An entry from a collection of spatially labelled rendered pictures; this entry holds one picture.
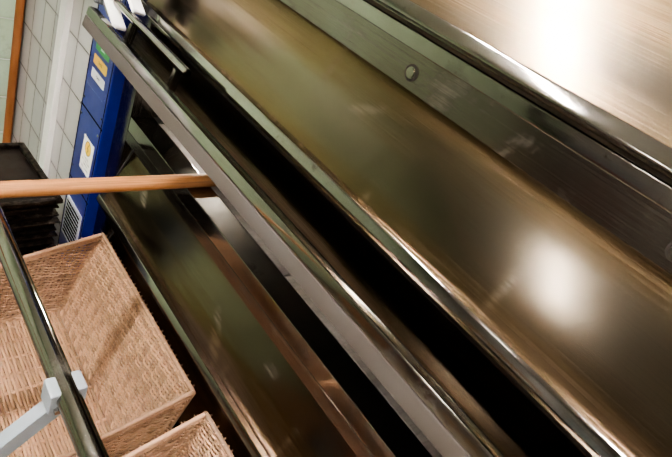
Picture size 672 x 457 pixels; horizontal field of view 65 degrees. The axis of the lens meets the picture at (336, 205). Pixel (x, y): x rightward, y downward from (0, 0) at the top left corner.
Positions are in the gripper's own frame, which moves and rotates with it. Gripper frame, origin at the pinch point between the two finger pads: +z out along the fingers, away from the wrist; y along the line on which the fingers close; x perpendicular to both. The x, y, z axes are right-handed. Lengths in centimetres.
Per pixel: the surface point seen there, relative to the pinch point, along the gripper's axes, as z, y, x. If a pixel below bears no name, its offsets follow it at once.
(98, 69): -3.6, 28.2, -15.0
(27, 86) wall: -34, 90, -39
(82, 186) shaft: 34.5, 10.9, 13.5
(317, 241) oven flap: 60, -33, 14
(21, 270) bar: 49, 8, 30
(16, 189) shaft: 33.4, 14.1, 23.7
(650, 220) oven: 71, -71, 19
